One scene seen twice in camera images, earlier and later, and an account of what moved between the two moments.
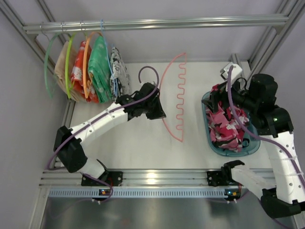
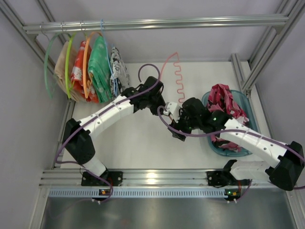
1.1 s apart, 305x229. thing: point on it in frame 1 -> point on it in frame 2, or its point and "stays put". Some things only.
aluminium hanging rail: [279, 24] stays put
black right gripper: [216, 96] -> [179, 132]
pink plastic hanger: [169, 92] -> [177, 75]
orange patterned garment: [77, 78] stays put
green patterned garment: [99, 71] stays put
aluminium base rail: [131, 178] stays put
